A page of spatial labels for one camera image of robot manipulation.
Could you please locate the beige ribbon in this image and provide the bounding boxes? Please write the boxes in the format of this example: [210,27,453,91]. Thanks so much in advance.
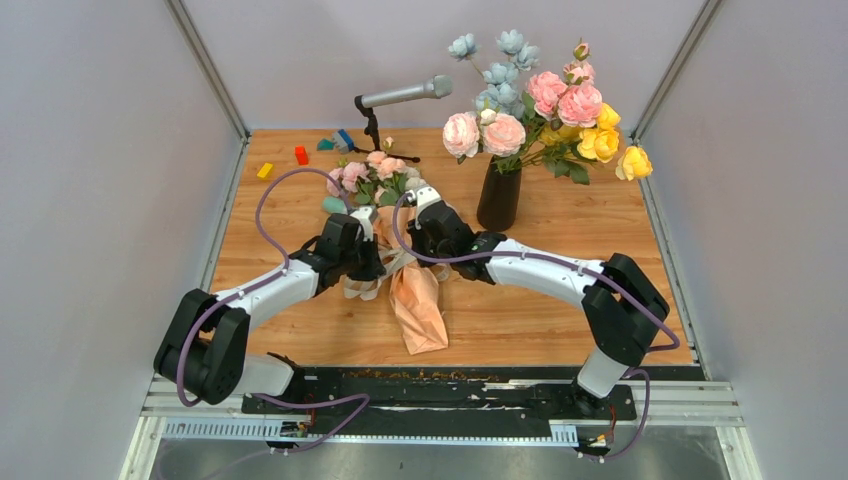
[343,246,418,301]

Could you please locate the peach paper bouquet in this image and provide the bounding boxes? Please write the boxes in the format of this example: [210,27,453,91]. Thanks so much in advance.
[326,137,449,355]

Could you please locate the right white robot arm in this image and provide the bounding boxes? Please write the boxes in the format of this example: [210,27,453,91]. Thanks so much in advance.
[402,190,680,418]

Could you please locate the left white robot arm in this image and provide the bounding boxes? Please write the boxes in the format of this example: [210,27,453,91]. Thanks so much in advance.
[153,206,385,413]

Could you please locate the black vase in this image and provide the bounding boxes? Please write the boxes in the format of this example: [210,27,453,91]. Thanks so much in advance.
[476,161,522,232]

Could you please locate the flowers in vase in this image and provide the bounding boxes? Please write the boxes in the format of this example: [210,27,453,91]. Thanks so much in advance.
[442,30,654,185]

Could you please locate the teal toy microphone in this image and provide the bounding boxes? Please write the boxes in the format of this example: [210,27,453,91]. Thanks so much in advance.
[321,196,348,214]

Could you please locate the red block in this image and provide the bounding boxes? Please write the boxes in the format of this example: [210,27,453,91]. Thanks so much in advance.
[294,145,310,166]

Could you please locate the yellow block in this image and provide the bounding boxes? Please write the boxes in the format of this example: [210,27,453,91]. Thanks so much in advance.
[256,162,274,181]

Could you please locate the black microphone tripod stand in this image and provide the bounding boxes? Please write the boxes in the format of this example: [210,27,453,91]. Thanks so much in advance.
[354,102,421,164]

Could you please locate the silver microphone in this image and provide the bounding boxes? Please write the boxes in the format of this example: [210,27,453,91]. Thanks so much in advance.
[354,75,453,109]

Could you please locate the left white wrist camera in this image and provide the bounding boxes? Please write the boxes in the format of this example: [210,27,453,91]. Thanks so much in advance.
[349,205,379,243]

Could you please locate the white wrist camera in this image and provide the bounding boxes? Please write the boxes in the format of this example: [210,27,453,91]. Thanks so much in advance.
[405,186,442,215]
[349,205,379,243]

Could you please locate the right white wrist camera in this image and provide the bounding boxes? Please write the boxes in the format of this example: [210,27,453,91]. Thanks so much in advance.
[405,186,442,215]

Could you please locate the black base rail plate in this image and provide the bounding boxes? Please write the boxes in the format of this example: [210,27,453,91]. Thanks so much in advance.
[282,366,637,438]

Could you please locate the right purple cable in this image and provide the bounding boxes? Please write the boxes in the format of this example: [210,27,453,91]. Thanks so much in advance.
[392,192,682,463]

